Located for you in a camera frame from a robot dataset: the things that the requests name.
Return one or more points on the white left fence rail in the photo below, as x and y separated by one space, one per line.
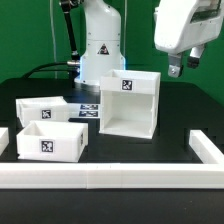
4 139

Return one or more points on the white drawer cabinet box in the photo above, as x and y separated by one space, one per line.
129 103

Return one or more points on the white front drawer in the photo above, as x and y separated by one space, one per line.
52 141

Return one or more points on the white front fence rail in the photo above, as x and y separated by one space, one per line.
101 176

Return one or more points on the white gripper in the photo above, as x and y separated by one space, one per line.
185 24

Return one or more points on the white right fence rail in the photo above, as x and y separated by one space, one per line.
205 149

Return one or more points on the white fence rail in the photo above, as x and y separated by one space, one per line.
205 149
4 139
101 176

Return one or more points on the white marker sheet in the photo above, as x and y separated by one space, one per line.
82 110

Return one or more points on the black camera pole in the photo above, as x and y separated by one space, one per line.
67 6

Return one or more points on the white drawer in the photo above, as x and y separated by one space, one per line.
41 109
52 141

